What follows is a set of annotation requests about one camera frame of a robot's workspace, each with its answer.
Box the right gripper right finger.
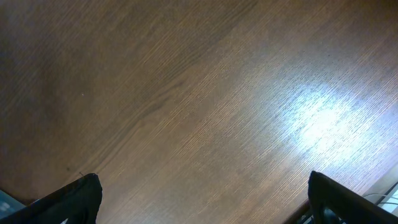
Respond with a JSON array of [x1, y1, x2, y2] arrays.
[[308, 171, 397, 224]]

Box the clear plastic storage bin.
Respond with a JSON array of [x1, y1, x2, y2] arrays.
[[0, 190, 25, 219]]

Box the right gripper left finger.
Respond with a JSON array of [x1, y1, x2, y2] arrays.
[[1, 173, 103, 224]]

